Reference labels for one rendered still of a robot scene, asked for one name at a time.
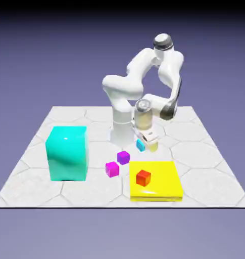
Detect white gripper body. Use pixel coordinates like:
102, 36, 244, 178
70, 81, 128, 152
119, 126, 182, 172
134, 129, 159, 152

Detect small cyan cube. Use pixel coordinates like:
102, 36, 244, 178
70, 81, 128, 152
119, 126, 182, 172
136, 139, 146, 152

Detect small purple cube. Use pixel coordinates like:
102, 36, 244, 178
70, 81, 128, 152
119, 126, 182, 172
117, 151, 131, 165

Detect small red cube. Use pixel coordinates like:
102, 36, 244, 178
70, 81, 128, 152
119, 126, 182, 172
135, 169, 152, 187

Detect small magenta cube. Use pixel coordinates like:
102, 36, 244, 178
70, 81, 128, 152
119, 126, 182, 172
105, 161, 120, 178

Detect large yellow box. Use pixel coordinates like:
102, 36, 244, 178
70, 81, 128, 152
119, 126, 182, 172
129, 160, 184, 203

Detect large cyan box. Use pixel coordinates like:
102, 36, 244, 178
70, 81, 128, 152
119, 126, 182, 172
45, 125, 89, 182

